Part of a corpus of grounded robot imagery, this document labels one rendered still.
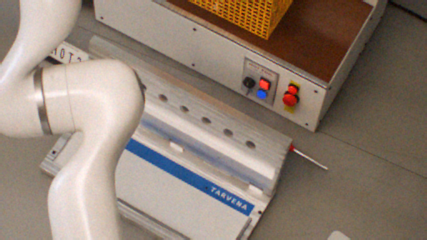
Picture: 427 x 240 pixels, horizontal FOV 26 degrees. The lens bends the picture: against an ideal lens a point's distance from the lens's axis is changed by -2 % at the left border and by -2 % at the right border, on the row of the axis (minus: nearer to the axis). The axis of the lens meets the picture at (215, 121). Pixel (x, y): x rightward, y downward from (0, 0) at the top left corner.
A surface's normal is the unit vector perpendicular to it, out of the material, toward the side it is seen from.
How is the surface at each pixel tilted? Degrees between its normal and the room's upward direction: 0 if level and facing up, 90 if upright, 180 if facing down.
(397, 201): 0
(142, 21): 90
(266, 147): 79
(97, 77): 4
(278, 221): 0
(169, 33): 90
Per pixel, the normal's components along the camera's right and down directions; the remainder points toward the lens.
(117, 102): 0.10, -0.22
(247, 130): -0.48, 0.65
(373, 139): 0.04, -0.46
